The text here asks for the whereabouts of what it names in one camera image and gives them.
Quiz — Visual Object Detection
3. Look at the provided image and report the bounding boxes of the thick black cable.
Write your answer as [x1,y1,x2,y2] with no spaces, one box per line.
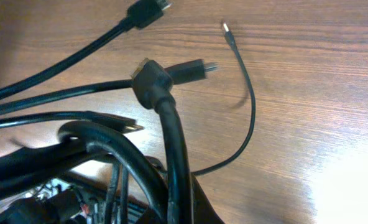
[0,57,194,224]

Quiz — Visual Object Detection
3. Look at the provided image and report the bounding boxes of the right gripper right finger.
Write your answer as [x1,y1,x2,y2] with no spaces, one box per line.
[191,174,224,224]

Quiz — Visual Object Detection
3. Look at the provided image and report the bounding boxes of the thin black cable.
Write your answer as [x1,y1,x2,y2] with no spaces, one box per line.
[190,21,257,177]

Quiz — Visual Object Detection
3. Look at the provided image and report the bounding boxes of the medium black usb cable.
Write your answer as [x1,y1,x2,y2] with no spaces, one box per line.
[0,0,173,105]

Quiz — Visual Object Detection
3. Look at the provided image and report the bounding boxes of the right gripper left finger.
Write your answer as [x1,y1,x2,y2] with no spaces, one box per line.
[135,208,162,224]

